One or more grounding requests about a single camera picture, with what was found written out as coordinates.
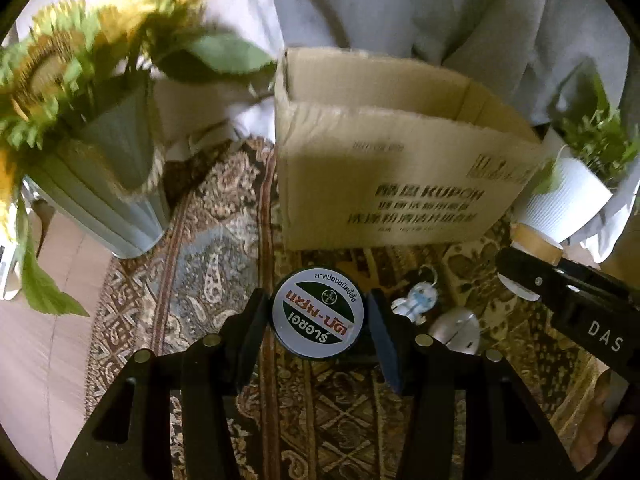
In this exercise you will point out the brown cardboard box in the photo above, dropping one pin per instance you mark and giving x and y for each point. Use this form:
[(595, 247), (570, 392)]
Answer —
[(395, 180)]

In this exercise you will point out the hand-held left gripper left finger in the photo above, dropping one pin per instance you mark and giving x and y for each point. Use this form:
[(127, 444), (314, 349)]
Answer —
[(254, 332)]

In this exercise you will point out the person's right hand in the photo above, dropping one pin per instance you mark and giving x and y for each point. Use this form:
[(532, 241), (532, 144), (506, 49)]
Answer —
[(602, 432)]

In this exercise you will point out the green plant in white pot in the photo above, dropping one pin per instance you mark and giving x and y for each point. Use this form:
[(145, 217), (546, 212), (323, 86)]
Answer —
[(570, 195)]

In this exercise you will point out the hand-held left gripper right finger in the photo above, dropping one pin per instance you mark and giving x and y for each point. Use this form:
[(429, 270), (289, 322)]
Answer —
[(386, 345)]

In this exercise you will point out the pale green ribbed vase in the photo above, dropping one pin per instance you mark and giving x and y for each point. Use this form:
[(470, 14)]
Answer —
[(107, 180)]

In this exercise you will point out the round green white balm tin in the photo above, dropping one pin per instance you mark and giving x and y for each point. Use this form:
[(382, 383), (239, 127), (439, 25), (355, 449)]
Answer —
[(315, 314)]

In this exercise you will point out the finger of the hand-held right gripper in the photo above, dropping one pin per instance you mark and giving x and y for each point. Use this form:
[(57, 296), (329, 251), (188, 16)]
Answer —
[(525, 272)]

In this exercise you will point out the artificial sunflower bouquet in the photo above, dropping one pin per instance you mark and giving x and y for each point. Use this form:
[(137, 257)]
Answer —
[(55, 65)]

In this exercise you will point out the white rounded shell-like object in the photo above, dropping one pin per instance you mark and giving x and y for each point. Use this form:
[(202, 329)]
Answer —
[(456, 331)]

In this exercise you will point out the roll of tape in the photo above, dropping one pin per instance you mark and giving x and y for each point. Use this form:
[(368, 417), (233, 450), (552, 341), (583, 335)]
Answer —
[(536, 242)]

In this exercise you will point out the pale grey cloth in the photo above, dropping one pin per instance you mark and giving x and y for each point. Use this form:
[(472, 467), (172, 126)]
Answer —
[(430, 15)]

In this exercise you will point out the brown paisley patterned mat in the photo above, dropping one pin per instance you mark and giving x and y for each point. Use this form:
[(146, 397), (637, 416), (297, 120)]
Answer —
[(210, 270)]

